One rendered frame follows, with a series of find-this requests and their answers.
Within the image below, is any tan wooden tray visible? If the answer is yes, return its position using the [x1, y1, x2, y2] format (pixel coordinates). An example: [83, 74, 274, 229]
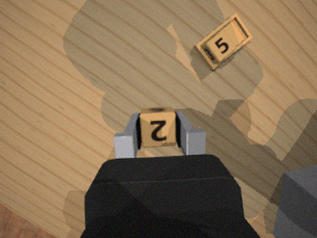
[193, 13, 252, 69]

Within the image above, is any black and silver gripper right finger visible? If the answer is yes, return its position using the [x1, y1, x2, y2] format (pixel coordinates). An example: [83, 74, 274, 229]
[174, 111, 206, 156]

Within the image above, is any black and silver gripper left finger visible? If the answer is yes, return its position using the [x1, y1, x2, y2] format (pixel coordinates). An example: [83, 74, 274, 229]
[113, 113, 142, 159]

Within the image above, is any beige cube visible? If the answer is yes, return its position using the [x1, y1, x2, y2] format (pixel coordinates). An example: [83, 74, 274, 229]
[201, 30, 237, 63]
[140, 107, 176, 148]

